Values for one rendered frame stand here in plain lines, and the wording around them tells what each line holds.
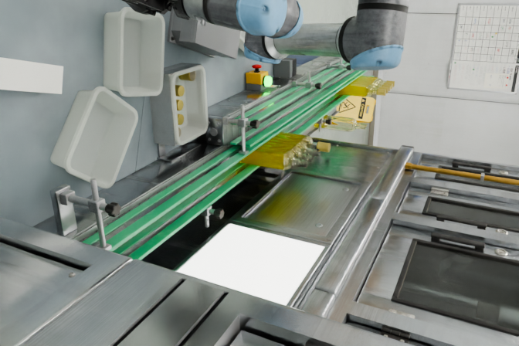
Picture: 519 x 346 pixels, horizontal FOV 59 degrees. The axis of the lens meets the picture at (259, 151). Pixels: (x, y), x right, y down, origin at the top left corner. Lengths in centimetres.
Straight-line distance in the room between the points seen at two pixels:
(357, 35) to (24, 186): 83
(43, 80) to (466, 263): 118
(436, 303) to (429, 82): 630
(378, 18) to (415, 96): 642
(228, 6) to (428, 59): 673
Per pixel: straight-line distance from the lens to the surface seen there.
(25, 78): 106
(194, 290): 61
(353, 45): 113
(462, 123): 754
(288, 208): 154
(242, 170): 160
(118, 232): 114
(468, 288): 136
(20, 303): 68
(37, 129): 117
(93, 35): 126
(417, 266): 140
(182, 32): 146
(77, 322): 60
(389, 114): 765
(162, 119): 142
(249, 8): 70
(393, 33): 112
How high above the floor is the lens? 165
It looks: 25 degrees down
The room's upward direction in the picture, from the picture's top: 99 degrees clockwise
